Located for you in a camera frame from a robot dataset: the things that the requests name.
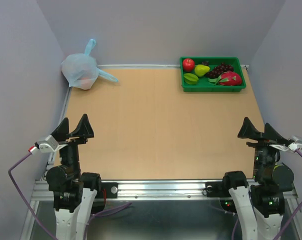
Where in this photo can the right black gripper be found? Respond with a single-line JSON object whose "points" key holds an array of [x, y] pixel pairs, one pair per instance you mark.
{"points": [[269, 134]]}

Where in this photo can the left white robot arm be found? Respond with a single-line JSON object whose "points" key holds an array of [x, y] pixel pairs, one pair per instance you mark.
{"points": [[73, 191]]}

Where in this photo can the light blue plastic bag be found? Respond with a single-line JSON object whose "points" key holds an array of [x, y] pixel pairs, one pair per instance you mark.
{"points": [[81, 69]]}

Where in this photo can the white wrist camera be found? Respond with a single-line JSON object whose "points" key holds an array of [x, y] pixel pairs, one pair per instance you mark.
{"points": [[45, 145], [296, 143]]}

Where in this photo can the red apple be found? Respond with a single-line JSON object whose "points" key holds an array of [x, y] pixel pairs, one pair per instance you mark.
{"points": [[188, 65]]}

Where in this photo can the yellow green pear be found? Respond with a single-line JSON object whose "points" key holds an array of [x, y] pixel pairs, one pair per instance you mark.
{"points": [[200, 70]]}

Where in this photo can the purple grape bunch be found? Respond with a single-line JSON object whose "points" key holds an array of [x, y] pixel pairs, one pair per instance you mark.
{"points": [[218, 70]]}

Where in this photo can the green starfruit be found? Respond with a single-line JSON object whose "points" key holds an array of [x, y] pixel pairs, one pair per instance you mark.
{"points": [[190, 78]]}

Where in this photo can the aluminium mounting rail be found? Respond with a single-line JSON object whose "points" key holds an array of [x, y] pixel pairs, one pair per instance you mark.
{"points": [[157, 190]]}

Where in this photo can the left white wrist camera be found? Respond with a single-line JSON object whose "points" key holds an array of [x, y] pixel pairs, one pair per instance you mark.
{"points": [[45, 145]]}

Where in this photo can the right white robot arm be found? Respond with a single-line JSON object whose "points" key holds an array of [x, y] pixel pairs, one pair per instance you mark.
{"points": [[261, 207]]}

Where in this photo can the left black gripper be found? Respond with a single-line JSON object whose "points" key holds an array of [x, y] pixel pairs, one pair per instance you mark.
{"points": [[84, 129]]}

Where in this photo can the pink dragon fruit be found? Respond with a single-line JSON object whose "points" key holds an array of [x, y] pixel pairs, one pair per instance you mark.
{"points": [[228, 78]]}

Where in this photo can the green plastic tray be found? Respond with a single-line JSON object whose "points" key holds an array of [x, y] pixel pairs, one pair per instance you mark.
{"points": [[203, 84]]}

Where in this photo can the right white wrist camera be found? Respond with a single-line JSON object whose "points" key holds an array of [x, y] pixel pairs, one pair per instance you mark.
{"points": [[296, 143]]}

